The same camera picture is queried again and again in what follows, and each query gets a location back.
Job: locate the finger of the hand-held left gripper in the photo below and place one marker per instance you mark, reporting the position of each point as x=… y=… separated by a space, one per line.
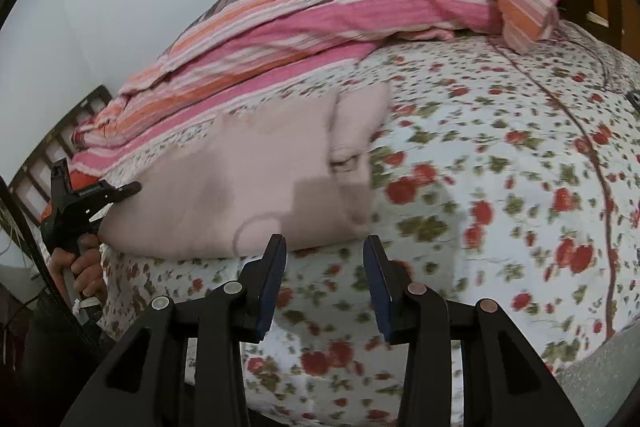
x=117 y=192

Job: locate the dark grey smartphone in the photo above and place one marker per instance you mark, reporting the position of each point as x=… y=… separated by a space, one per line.
x=634 y=99

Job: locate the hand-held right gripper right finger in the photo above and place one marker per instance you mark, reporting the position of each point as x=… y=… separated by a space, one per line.
x=380 y=297

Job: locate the dark wooden slatted headboard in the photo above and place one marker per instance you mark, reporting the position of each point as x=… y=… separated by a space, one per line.
x=60 y=127

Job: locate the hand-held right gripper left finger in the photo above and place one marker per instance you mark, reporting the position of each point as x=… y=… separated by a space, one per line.
x=267 y=297

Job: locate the light pink knit sweater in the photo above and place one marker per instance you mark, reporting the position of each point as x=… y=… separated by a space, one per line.
x=240 y=177

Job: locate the pink orange striped quilt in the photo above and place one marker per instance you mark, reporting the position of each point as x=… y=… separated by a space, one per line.
x=350 y=22

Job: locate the white red floral bed sheet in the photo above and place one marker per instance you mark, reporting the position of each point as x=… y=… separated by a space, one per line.
x=500 y=157

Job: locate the person's left hand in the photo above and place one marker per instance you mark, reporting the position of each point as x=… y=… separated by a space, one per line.
x=82 y=274

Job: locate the red pillow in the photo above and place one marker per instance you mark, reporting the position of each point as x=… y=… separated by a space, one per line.
x=82 y=179

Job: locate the person's dark zip jacket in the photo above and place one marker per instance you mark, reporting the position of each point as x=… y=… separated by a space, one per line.
x=45 y=347

